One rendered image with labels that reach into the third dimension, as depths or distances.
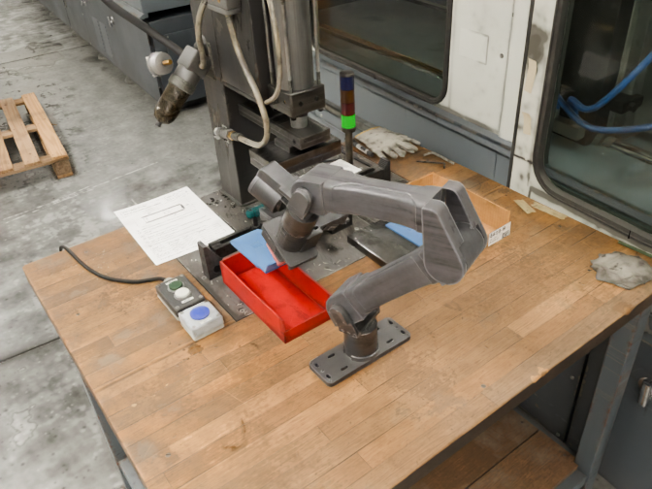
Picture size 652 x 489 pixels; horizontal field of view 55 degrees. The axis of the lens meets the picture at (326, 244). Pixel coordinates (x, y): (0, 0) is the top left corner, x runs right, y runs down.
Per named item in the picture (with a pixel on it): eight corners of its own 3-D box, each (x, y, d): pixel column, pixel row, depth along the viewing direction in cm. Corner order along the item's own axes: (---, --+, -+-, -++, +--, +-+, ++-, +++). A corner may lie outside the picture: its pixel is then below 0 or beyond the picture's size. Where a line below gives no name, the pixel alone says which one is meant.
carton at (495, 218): (472, 258, 141) (474, 230, 137) (397, 213, 158) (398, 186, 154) (508, 237, 147) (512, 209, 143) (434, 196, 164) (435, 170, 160)
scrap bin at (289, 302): (285, 343, 121) (281, 321, 118) (222, 282, 138) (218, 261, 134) (334, 317, 127) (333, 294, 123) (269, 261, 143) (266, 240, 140)
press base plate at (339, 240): (238, 332, 129) (236, 321, 127) (143, 229, 163) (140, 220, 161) (459, 218, 159) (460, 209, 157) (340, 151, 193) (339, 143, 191)
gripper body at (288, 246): (288, 215, 119) (297, 194, 113) (317, 258, 116) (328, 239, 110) (259, 228, 116) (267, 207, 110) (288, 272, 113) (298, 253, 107)
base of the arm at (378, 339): (304, 335, 111) (327, 357, 107) (388, 288, 121) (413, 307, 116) (307, 366, 116) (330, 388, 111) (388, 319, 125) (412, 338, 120)
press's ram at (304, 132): (278, 193, 133) (263, 56, 116) (220, 152, 151) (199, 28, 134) (344, 166, 142) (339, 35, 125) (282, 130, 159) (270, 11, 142)
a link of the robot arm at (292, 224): (269, 220, 110) (277, 199, 104) (289, 203, 113) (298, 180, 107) (298, 245, 109) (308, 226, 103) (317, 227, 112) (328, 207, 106)
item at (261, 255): (269, 277, 121) (268, 265, 119) (230, 242, 131) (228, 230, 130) (299, 263, 124) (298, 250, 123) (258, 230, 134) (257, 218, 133)
